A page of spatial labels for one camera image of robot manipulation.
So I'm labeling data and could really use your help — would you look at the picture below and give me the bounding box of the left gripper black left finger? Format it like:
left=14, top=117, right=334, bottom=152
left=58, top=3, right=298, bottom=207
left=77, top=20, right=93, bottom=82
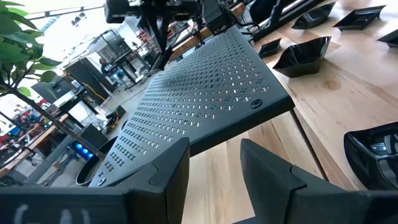
left=0, top=136, right=191, bottom=224

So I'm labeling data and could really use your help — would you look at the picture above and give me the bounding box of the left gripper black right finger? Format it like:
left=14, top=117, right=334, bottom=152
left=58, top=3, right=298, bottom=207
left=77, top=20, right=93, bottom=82
left=232, top=138, right=398, bottom=224

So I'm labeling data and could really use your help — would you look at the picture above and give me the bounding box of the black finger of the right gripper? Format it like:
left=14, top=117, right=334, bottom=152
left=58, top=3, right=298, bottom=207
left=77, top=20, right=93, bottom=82
left=157, top=17, right=177, bottom=71
left=144, top=14, right=166, bottom=56

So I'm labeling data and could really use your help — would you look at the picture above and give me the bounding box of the black leaf-shaped mini plate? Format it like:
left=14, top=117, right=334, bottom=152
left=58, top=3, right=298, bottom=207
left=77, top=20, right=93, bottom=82
left=291, top=1, right=336, bottom=30
left=343, top=121, right=398, bottom=191

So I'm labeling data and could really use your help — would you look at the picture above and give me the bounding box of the small black square mini plate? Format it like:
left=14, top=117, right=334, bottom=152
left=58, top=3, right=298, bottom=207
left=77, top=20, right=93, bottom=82
left=257, top=37, right=282, bottom=59
left=332, top=4, right=387, bottom=32
left=377, top=28, right=398, bottom=49

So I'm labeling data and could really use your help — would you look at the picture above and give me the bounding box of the black wavy square mini plate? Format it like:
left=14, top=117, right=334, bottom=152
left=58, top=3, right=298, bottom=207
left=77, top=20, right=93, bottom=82
left=272, top=35, right=332, bottom=78

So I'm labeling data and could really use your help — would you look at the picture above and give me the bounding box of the person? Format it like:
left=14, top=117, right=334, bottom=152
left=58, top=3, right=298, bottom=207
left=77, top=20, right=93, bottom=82
left=98, top=57, right=125, bottom=85

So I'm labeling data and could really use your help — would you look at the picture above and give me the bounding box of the black perforated metal stand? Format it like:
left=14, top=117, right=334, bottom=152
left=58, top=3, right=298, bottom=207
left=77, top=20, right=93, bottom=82
left=88, top=25, right=330, bottom=187

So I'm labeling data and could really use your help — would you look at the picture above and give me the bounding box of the black partition panel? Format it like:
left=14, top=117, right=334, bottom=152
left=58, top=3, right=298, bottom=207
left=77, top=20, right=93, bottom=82
left=65, top=57, right=111, bottom=105

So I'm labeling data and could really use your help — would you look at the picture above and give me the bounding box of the green potted plant black pot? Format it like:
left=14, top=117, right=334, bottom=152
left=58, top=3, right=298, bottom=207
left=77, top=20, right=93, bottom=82
left=0, top=0, right=127, bottom=187

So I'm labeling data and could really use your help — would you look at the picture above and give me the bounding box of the wooden workbench grey frame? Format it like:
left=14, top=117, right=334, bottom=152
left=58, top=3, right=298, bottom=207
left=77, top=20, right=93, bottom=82
left=0, top=113, right=70, bottom=180

